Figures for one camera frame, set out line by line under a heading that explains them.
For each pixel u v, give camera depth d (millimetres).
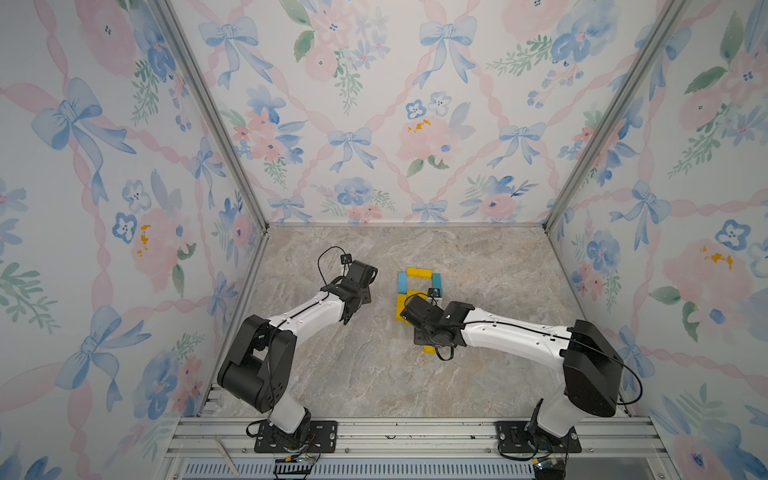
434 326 613
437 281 1032
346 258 801
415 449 733
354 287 703
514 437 732
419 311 640
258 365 451
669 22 700
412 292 1027
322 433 744
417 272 1046
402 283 1034
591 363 435
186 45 746
